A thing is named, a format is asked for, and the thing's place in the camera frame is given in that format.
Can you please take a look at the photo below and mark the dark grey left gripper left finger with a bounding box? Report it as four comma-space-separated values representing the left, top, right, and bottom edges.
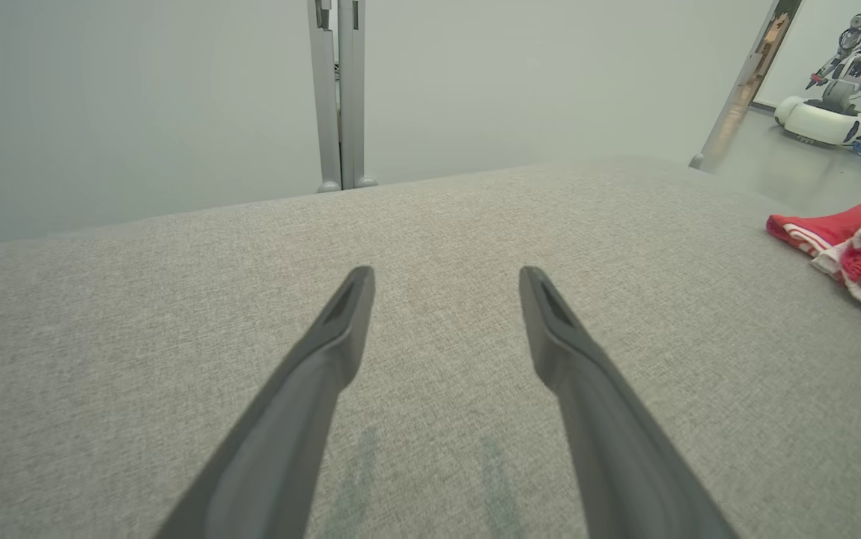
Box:
153, 264, 377, 539

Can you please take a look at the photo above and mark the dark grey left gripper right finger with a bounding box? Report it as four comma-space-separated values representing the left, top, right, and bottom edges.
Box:
519, 264, 738, 539

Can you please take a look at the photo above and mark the white grey background robot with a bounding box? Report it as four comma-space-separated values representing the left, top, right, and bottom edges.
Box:
773, 0, 861, 147

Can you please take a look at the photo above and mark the grey partition post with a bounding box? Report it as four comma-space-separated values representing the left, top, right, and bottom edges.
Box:
307, 0, 343, 194
338, 0, 379, 189
689, 0, 803, 171

